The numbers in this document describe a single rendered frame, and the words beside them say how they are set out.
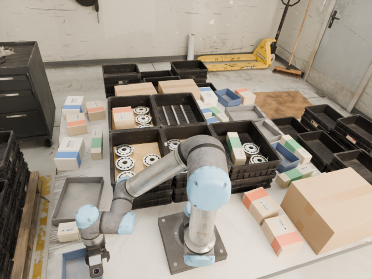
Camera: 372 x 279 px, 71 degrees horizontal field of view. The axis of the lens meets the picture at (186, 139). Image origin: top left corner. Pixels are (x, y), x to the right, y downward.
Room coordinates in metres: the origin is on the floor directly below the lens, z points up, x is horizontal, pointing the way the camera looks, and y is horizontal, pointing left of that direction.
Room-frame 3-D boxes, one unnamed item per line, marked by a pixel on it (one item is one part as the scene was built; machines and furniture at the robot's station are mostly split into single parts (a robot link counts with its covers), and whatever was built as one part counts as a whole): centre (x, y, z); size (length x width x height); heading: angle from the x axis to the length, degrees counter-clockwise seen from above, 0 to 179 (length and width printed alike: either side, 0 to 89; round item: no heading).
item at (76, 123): (1.45, 0.77, 0.74); 0.16 x 0.12 x 0.07; 26
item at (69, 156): (1.14, 0.69, 0.75); 0.20 x 0.12 x 0.09; 8
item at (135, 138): (1.01, 0.24, 0.87); 0.40 x 0.30 x 0.11; 17
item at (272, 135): (1.55, -0.53, 0.73); 0.27 x 0.20 x 0.05; 122
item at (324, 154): (1.80, -1.21, 0.31); 0.40 x 0.30 x 0.34; 21
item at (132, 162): (0.99, 0.31, 0.86); 0.10 x 0.10 x 0.01
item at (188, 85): (1.92, 0.09, 0.78); 0.30 x 0.22 x 0.16; 110
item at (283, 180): (1.14, -0.68, 0.73); 0.24 x 0.06 x 0.06; 119
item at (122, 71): (2.70, 0.80, 0.37); 0.40 x 0.30 x 0.45; 111
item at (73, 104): (1.64, 0.87, 0.75); 0.20 x 0.12 x 0.09; 11
